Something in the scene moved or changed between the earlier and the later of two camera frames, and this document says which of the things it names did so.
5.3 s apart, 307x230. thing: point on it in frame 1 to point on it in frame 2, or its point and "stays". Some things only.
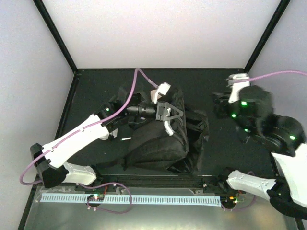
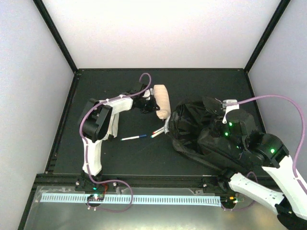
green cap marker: [125, 138] to [157, 133]
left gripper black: [162, 107] to [154, 106]
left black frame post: [57, 33] stays
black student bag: [150, 146] to [196, 128]
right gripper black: [221, 105] to [216, 131]
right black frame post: [278, 15] stays
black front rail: [111, 182] stays
